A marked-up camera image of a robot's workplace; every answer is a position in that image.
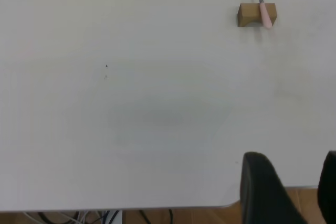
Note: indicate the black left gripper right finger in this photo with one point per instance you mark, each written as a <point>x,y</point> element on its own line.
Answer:
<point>328,190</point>

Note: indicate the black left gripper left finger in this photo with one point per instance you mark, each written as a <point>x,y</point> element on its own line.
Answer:
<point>265,195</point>

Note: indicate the arched wooden block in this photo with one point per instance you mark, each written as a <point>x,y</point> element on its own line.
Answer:
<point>248,12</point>

